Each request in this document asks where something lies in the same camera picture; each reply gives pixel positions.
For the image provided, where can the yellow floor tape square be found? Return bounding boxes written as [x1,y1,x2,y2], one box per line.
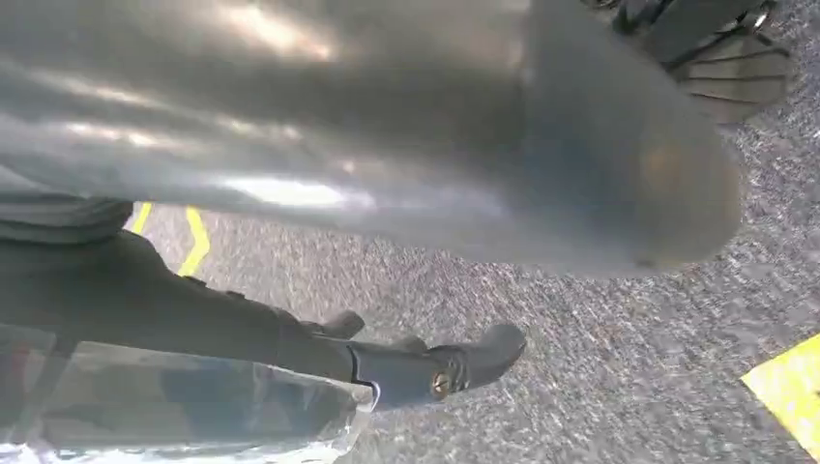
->
[128,201,213,278]

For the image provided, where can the clear shiny plastic sheet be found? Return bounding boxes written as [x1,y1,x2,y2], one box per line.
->
[0,323,380,464]

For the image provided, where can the yellow floor tape strip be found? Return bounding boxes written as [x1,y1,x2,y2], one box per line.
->
[741,332,820,464]

